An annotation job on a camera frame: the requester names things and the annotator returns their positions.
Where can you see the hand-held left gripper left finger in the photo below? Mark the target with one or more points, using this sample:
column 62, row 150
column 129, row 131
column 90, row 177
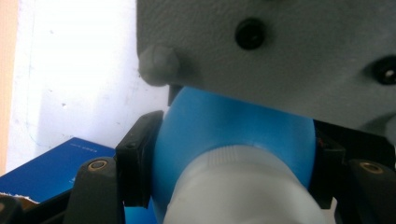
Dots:
column 140, row 155

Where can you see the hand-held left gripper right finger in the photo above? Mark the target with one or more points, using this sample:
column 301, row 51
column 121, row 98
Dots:
column 327, row 168

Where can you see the blue bottle with white cap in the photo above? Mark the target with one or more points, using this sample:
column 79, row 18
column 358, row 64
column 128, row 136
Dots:
column 236, row 149

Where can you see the blue cardboard box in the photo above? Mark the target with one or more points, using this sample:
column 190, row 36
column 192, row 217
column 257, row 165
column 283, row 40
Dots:
column 46, row 171

